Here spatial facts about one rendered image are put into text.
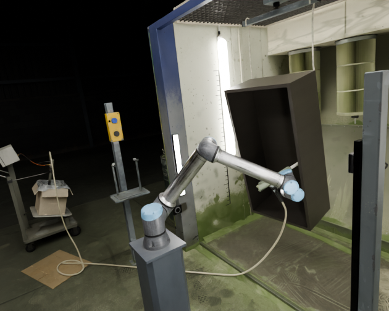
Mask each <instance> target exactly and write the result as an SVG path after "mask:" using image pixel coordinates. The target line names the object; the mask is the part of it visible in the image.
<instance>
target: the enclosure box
mask: <svg viewBox="0 0 389 311"><path fill-rule="evenodd" d="M224 94H225V99H226V103H227V107H228V112H229V116H230V121H231V124H232V129H233V134H234V138H235V142H236V148H237V151H238V156H239V157H241V158H243V159H245V160H248V161H250V162H253V163H255V164H258V165H260V166H262V167H265V168H268V169H269V170H272V171H275V172H277V173H278V172H279V171H281V170H283V169H284V168H286V167H291V166H292V165H293V164H295V163H298V166H296V167H295V168H293V169H292V170H293V175H294V177H295V179H296V181H297V182H298V184H299V188H301V189H302V190H303V191H304V197H303V199H302V200H301V201H299V202H296V201H292V200H291V199H289V198H286V197H282V199H283V202H284V204H285V207H286V208H287V220H286V223H287V224H290V225H293V226H297V227H299V228H302V229H305V230H308V231H311V230H312V229H313V228H314V227H315V226H316V225H317V224H318V222H319V221H320V220H321V219H322V217H323V216H324V215H325V214H326V213H327V212H328V211H329V209H330V201H329V194H328V183H327V172H326V166H325V154H324V144H323V137H322V126H321V120H320V109H319V97H318V91H317V80H316V71H315V70H311V71H307V72H298V73H290V74H284V75H276V76H271V77H263V78H254V79H249V80H247V81H244V82H242V83H240V84H238V85H235V86H233V87H231V88H229V89H226V90H224ZM243 178H244V181H245V186H246V191H247V194H248V199H249V204H250V208H251V211H252V212H254V213H256V214H259V215H263V216H266V217H269V218H273V219H275V220H278V221H281V222H284V218H285V209H284V207H283V205H282V203H281V202H280V201H279V199H278V197H277V196H276V195H275V193H274V192H273V190H271V188H270V187H267V188H266V189H264V190H262V191H261V192H260V191H258V189H257V187H256V186H257V185H258V184H259V182H260V181H261V180H258V179H256V178H253V177H251V176H249V175H246V174H244V173H243Z"/></svg>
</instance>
